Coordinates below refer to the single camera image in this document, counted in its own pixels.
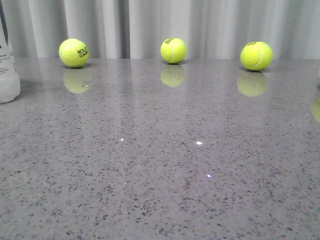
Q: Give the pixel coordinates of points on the yellow tennis ball centre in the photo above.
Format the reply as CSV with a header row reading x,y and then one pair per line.
x,y
173,50

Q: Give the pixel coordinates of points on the Wilson tennis ball can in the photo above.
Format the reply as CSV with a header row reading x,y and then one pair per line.
x,y
9,78

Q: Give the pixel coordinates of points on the yellow tennis ball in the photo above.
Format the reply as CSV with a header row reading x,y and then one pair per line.
x,y
173,50
256,56

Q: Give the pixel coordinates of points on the white pleated curtain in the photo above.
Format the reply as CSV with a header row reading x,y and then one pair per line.
x,y
212,29

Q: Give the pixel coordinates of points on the yellow tennis ball right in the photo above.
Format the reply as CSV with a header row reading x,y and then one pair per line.
x,y
256,56

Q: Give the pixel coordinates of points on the Roland Garros tennis ball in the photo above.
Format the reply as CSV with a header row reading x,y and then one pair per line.
x,y
74,53

